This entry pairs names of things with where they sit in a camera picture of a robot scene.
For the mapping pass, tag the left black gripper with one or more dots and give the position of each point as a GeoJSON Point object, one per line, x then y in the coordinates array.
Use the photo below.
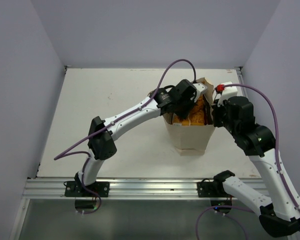
{"type": "Point", "coordinates": [183, 114]}

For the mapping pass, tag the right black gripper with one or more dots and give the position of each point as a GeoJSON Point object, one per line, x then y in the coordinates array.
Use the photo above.
{"type": "Point", "coordinates": [215, 111]}

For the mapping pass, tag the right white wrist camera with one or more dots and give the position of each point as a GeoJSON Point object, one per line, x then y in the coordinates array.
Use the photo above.
{"type": "Point", "coordinates": [225, 92]}

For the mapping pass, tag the orange snack bag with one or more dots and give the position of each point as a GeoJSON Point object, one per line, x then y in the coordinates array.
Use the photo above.
{"type": "Point", "coordinates": [196, 116]}

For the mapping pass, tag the right black base bracket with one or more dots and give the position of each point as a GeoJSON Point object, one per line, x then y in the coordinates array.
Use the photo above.
{"type": "Point", "coordinates": [210, 189]}

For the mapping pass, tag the aluminium mounting rail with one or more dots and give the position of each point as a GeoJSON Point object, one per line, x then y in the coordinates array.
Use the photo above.
{"type": "Point", "coordinates": [119, 188]}

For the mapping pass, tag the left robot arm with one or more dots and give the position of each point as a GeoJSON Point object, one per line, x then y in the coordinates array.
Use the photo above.
{"type": "Point", "coordinates": [106, 131]}

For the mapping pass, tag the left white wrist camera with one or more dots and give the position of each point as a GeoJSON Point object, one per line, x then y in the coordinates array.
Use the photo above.
{"type": "Point", "coordinates": [200, 90]}

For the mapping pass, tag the beige paper bag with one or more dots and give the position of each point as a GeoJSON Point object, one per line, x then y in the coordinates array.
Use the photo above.
{"type": "Point", "coordinates": [187, 140]}

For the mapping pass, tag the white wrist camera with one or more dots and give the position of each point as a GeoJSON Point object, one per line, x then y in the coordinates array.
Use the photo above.
{"type": "Point", "coordinates": [200, 90]}
{"type": "Point", "coordinates": [225, 92]}

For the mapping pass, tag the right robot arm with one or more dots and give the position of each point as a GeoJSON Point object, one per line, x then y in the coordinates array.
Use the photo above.
{"type": "Point", "coordinates": [279, 212]}

